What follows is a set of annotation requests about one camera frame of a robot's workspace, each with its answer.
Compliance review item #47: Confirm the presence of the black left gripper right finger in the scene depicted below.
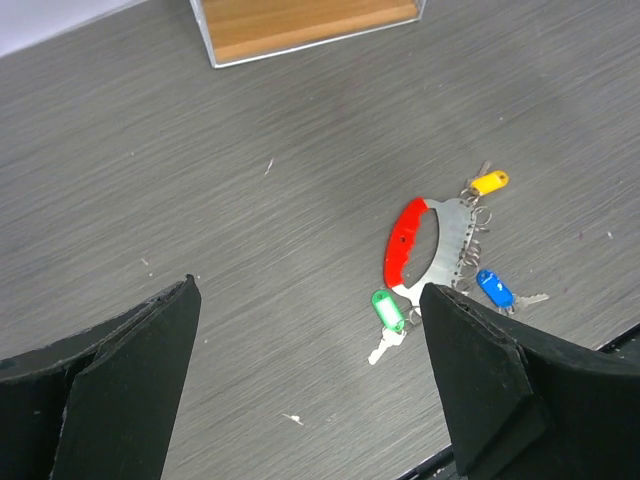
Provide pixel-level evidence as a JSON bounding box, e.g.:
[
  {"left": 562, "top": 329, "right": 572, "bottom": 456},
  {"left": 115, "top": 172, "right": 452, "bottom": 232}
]
[{"left": 420, "top": 284, "right": 639, "bottom": 479}]

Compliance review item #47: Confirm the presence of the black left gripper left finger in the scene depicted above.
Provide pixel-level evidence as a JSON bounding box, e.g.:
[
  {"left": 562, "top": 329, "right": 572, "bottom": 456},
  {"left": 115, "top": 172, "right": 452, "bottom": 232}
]
[{"left": 1, "top": 275, "right": 202, "bottom": 479}]

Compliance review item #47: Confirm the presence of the red handled metal key organizer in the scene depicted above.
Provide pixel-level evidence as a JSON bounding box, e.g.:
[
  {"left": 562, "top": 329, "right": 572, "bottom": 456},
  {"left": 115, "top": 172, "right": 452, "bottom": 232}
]
[{"left": 383, "top": 197, "right": 492, "bottom": 316}]

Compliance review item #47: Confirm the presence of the yellow tagged key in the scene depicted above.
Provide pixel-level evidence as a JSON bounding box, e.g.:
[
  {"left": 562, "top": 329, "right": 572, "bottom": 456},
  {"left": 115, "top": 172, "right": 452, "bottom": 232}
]
[{"left": 459, "top": 161, "right": 510, "bottom": 205}]

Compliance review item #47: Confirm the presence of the white wire wooden shelf rack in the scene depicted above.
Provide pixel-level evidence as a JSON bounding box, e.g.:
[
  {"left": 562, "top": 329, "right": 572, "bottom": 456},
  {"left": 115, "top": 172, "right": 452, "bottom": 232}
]
[{"left": 191, "top": 0, "right": 425, "bottom": 68}]

